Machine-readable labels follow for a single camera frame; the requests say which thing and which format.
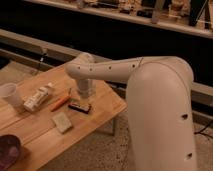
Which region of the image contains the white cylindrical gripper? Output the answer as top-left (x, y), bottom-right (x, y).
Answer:
top-left (77, 79), bottom-right (95, 98)

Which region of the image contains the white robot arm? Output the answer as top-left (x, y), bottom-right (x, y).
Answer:
top-left (66, 53), bottom-right (198, 171)

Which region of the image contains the orange carrot toy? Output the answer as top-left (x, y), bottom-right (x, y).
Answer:
top-left (50, 91), bottom-right (71, 112)

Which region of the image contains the beige sponge block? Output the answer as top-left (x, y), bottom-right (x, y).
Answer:
top-left (52, 112), bottom-right (72, 133)

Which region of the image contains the wooden table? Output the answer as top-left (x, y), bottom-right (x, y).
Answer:
top-left (0, 65), bottom-right (126, 171)

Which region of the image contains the dark purple bowl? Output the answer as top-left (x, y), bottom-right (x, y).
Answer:
top-left (0, 135), bottom-right (21, 171)

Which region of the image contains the wooden background shelf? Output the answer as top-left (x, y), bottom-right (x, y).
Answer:
top-left (25, 0), bottom-right (213, 40)

